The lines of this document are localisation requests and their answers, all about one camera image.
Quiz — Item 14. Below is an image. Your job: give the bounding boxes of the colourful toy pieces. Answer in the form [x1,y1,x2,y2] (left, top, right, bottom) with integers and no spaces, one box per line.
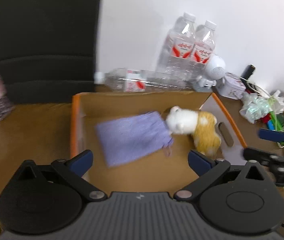
[259,97,284,133]

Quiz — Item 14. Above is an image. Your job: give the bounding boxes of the white and yellow plush toy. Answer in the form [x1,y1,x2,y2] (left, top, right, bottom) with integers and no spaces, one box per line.
[165,106,222,158]

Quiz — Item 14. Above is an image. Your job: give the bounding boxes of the crumpled translucent plastic wrap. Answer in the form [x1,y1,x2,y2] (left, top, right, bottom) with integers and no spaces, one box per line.
[239,92,272,124]

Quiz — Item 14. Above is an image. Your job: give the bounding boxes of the purple cloth pouch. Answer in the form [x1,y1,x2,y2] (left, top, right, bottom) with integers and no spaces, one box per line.
[95,111,173,167]

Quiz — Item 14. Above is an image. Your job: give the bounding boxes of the orange cardboard box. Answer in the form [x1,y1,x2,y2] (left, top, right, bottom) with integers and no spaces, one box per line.
[71,91,246,194]

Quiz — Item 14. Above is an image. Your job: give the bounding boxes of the white tin box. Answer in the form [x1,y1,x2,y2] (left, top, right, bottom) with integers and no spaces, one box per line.
[216,73,246,100]

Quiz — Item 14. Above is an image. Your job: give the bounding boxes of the white round speaker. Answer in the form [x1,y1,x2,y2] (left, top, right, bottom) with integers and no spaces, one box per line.
[193,54,226,92]

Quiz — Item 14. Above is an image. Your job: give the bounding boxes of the lying water bottle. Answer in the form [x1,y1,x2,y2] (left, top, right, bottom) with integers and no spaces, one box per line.
[94,68,193,93]

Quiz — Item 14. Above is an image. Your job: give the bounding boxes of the left standing water bottle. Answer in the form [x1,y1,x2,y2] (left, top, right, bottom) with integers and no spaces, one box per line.
[156,12,196,80]

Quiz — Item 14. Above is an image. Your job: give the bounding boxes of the standing water bottle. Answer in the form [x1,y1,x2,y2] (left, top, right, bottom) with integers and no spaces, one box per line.
[156,12,196,80]
[186,20,217,81]

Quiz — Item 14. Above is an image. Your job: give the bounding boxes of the right standing water bottle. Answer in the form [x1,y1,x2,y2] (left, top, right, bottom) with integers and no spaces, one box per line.
[186,20,217,81]

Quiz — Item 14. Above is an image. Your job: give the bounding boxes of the black paper bag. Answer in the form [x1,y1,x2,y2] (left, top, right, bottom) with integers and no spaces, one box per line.
[0,0,100,103]

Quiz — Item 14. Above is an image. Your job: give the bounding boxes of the white cable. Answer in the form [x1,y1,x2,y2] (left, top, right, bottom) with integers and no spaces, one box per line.
[240,77,284,156]

